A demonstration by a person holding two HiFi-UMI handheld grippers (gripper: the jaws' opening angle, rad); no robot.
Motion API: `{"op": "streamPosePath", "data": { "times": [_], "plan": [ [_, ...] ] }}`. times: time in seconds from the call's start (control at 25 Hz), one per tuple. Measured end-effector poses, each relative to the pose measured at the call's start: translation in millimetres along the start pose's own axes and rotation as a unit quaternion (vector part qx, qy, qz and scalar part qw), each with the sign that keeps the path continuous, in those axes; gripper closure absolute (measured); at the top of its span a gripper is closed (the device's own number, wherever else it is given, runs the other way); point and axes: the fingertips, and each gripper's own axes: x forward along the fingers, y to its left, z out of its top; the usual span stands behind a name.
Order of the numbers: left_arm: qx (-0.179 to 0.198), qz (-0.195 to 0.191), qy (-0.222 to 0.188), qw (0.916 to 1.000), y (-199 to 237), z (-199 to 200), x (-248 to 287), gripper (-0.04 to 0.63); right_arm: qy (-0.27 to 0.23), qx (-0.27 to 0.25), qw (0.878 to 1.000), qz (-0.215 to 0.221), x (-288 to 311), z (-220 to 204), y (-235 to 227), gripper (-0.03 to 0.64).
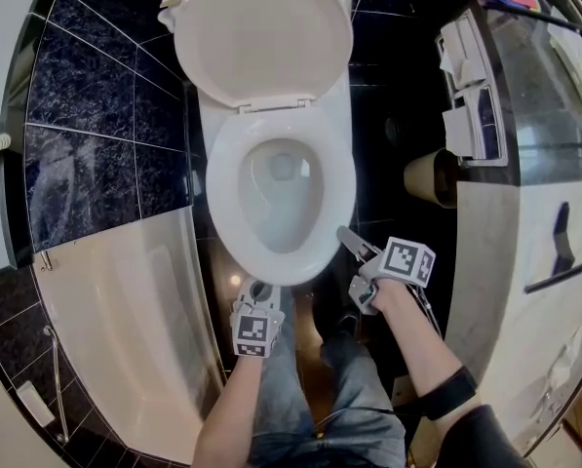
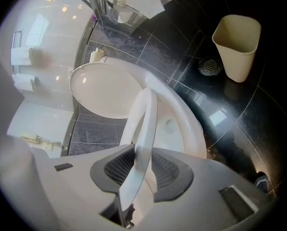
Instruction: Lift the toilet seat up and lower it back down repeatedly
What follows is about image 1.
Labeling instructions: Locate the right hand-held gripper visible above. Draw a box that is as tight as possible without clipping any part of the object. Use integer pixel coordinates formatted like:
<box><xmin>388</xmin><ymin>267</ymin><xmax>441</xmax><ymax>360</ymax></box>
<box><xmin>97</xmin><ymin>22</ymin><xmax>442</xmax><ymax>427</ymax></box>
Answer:
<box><xmin>335</xmin><ymin>225</ymin><xmax>438</xmax><ymax>317</ymax></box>

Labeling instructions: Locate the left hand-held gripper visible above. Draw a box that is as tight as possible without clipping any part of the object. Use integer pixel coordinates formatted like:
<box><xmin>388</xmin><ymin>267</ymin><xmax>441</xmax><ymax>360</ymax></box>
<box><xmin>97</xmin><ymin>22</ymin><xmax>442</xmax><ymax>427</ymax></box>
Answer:
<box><xmin>229</xmin><ymin>276</ymin><xmax>287</xmax><ymax>360</ymax></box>

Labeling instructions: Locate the white toilet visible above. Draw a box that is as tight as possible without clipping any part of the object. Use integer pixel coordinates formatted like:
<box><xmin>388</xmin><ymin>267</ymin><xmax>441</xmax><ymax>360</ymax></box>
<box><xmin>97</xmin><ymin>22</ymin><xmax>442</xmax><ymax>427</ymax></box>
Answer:
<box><xmin>204</xmin><ymin>102</ymin><xmax>359</xmax><ymax>288</ymax></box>
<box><xmin>155</xmin><ymin>0</ymin><xmax>359</xmax><ymax>288</ymax></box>

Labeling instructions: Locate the person's right forearm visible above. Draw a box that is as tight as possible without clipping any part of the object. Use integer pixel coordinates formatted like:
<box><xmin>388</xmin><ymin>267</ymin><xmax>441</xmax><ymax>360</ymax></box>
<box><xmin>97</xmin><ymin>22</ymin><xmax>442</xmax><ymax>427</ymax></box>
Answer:
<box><xmin>371</xmin><ymin>280</ymin><xmax>482</xmax><ymax>424</ymax></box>

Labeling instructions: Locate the person's left forearm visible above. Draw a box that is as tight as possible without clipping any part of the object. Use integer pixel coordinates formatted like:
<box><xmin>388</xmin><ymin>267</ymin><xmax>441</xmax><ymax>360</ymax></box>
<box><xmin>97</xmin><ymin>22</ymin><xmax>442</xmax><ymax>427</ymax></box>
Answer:
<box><xmin>191</xmin><ymin>355</ymin><xmax>266</xmax><ymax>468</ymax></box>

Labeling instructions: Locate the chrome toilet paper holder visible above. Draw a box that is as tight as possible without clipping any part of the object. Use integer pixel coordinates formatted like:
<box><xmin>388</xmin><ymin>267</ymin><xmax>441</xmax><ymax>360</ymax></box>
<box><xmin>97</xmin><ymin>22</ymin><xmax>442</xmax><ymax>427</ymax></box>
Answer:
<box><xmin>433</xmin><ymin>9</ymin><xmax>510</xmax><ymax>168</ymax></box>

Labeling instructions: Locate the white toilet lid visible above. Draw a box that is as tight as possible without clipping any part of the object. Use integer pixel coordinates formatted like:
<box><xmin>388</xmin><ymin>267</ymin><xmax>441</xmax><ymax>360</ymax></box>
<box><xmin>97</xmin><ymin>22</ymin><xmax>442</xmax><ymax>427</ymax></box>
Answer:
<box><xmin>173</xmin><ymin>0</ymin><xmax>355</xmax><ymax>115</ymax></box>

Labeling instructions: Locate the person's black shoe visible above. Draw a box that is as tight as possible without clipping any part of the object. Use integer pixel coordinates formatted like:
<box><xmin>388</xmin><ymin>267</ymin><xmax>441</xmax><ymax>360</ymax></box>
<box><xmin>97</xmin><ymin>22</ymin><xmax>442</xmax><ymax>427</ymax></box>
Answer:
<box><xmin>335</xmin><ymin>311</ymin><xmax>361</xmax><ymax>336</ymax></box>

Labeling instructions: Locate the person's left leg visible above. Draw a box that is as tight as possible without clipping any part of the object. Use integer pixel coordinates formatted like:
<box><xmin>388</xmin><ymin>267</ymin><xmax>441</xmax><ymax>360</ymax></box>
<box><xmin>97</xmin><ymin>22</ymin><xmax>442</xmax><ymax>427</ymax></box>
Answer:
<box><xmin>248</xmin><ymin>285</ymin><xmax>322</xmax><ymax>468</ymax></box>

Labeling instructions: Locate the person's leg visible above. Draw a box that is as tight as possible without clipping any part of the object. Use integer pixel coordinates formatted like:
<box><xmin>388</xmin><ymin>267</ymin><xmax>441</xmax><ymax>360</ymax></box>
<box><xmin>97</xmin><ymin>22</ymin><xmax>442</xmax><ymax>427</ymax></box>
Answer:
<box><xmin>248</xmin><ymin>285</ymin><xmax>322</xmax><ymax>468</ymax></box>
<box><xmin>313</xmin><ymin>329</ymin><xmax>409</xmax><ymax>468</ymax></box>

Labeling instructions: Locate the beige waste bin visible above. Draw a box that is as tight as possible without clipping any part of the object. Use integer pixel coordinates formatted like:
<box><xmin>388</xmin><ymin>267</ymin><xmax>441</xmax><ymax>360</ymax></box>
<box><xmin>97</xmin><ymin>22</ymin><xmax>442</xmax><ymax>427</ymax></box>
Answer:
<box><xmin>403</xmin><ymin>147</ymin><xmax>460</xmax><ymax>211</ymax></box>

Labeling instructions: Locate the white bathtub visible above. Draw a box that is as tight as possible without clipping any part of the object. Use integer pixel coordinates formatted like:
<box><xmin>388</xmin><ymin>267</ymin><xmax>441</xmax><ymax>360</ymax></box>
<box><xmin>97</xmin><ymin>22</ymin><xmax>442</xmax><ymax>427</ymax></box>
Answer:
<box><xmin>30</xmin><ymin>206</ymin><xmax>227</xmax><ymax>468</ymax></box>

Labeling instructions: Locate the person's right leg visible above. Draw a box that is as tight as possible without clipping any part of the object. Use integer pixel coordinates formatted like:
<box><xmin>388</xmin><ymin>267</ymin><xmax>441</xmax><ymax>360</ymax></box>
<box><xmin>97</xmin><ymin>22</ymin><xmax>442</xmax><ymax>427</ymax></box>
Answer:
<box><xmin>313</xmin><ymin>329</ymin><xmax>409</xmax><ymax>468</ymax></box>

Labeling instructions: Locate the marble vanity counter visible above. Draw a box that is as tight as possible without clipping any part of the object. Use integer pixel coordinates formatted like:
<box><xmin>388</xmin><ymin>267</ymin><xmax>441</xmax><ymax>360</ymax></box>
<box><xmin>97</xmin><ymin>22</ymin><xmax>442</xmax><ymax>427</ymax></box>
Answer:
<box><xmin>435</xmin><ymin>0</ymin><xmax>582</xmax><ymax>458</ymax></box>

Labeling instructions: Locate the black tripod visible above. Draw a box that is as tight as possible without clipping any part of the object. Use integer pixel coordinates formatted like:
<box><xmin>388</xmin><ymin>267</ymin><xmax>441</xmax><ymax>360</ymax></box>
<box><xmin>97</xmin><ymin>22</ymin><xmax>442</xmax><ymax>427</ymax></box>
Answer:
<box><xmin>485</xmin><ymin>5</ymin><xmax>582</xmax><ymax>295</ymax></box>

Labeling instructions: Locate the chrome grab bar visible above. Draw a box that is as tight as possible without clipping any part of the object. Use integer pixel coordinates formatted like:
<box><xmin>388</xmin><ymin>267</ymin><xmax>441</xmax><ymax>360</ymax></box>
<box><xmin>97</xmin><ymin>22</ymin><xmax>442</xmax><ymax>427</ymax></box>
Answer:
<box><xmin>42</xmin><ymin>325</ymin><xmax>71</xmax><ymax>446</ymax></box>

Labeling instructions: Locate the person's right black sleeve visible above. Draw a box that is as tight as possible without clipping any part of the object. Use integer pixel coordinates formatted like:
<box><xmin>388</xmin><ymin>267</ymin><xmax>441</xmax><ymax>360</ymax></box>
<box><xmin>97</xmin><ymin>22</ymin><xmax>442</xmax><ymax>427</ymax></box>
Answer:
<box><xmin>438</xmin><ymin>403</ymin><xmax>541</xmax><ymax>468</ymax></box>

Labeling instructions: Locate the white washcloth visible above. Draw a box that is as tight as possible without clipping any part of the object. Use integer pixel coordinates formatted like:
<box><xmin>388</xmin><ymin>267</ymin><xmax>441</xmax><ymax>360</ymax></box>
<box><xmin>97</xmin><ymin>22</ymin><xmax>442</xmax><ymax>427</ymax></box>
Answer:
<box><xmin>547</xmin><ymin>326</ymin><xmax>582</xmax><ymax>390</ymax></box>

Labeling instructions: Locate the chrome sink faucet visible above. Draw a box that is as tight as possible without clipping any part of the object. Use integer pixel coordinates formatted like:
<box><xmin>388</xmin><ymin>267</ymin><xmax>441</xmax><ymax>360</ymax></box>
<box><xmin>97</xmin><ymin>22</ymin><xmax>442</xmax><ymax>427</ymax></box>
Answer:
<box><xmin>532</xmin><ymin>386</ymin><xmax>561</xmax><ymax>419</ymax></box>

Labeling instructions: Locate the white soap dish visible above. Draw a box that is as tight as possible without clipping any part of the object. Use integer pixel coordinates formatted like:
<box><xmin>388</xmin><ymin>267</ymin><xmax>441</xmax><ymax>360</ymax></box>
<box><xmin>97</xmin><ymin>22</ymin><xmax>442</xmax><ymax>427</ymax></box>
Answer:
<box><xmin>16</xmin><ymin>379</ymin><xmax>57</xmax><ymax>429</ymax></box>

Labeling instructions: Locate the white tissue box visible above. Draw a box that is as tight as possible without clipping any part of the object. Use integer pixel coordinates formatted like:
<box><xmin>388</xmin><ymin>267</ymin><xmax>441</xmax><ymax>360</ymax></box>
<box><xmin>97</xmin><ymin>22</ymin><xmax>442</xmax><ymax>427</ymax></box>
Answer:
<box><xmin>547</xmin><ymin>16</ymin><xmax>582</xmax><ymax>127</ymax></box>

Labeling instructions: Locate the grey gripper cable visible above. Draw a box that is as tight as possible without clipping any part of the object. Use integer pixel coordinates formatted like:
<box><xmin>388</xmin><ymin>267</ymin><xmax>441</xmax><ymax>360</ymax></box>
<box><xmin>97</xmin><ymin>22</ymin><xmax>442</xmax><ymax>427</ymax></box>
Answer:
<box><xmin>406</xmin><ymin>284</ymin><xmax>444</xmax><ymax>336</ymax></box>

